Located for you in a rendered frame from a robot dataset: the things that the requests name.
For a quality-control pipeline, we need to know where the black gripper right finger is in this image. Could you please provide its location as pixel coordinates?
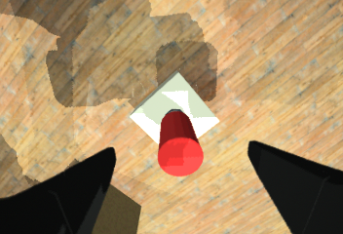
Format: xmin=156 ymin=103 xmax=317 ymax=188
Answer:
xmin=247 ymin=140 xmax=343 ymax=234

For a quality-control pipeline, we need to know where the white square block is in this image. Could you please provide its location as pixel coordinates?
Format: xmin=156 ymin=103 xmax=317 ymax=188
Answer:
xmin=130 ymin=70 xmax=220 ymax=144

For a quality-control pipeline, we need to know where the red marker cap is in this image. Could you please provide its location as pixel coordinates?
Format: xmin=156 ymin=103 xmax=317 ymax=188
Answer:
xmin=158 ymin=111 xmax=204 ymax=176

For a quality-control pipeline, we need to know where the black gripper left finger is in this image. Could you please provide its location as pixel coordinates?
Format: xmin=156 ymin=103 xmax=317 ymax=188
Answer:
xmin=0 ymin=147 xmax=117 ymax=234

